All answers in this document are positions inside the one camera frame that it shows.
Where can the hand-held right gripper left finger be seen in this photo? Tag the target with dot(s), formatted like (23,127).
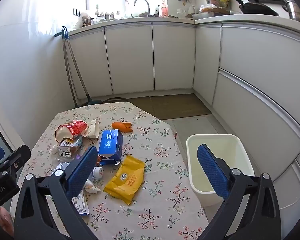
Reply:
(82,170)

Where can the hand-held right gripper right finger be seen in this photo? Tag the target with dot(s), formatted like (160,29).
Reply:
(212,172)

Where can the clear plastic bottle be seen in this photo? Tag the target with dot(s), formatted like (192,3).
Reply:
(98,172)

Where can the white tissue wad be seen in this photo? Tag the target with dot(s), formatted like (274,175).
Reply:
(92,187)

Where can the light blue paper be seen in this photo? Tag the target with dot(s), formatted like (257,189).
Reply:
(61,167)

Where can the white plastic bin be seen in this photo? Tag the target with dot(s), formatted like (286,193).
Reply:
(230,150)

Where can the red instant noodle cup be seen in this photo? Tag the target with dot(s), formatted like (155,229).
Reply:
(73,128)

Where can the yellow snack packet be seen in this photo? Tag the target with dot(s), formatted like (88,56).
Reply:
(125,180)

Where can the person's left hand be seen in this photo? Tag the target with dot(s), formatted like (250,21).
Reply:
(0,220)

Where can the brown and white milk carton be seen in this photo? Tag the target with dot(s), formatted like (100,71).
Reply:
(67,147)

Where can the blue white labelled packet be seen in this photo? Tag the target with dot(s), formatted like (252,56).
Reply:
(81,205)

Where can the blue tissue box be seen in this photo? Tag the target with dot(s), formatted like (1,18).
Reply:
(110,145)

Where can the white paper cup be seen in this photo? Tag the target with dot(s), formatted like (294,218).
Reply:
(92,130)

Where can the orange peel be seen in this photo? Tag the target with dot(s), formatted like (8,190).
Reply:
(121,127)

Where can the floral tablecloth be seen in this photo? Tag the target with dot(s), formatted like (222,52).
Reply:
(160,205)

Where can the brown floor mat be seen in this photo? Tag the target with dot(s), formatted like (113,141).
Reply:
(175,105)

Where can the white mug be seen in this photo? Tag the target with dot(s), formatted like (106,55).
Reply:
(191,10)

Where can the red bottle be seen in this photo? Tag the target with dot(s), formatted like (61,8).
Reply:
(164,10)

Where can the black frying pan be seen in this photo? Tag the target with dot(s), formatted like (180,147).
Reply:
(257,8)

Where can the snack bags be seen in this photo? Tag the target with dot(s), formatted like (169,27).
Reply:
(218,1)

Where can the metal kitchen faucet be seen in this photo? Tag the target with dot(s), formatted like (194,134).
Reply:
(148,6)

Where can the blue mop wall clip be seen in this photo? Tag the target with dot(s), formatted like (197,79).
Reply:
(64,33)

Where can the black wall hooks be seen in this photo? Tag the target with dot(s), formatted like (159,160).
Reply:
(76,12)

